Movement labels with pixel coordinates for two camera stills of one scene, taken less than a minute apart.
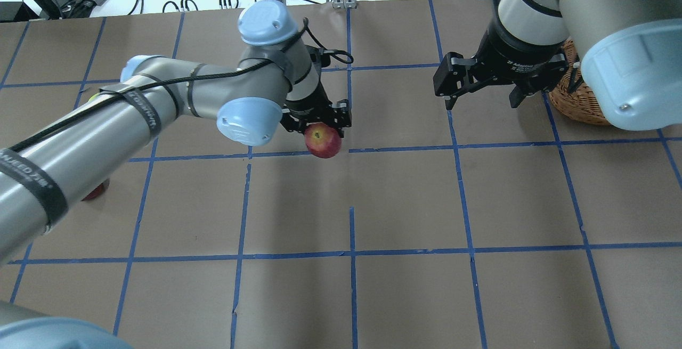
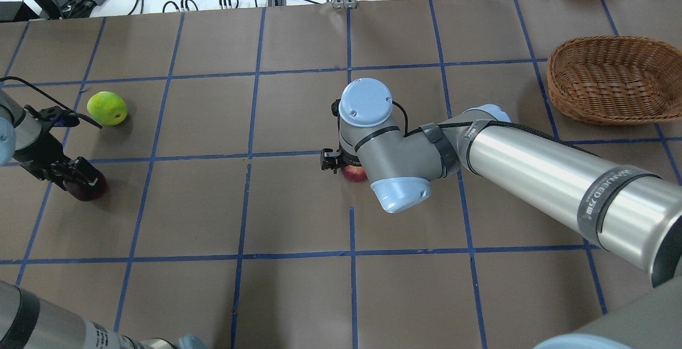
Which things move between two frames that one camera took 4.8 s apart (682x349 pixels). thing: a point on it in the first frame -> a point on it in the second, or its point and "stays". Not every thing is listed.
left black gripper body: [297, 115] -> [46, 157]
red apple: [322, 140] -> [355, 173]
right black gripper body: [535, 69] -> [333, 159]
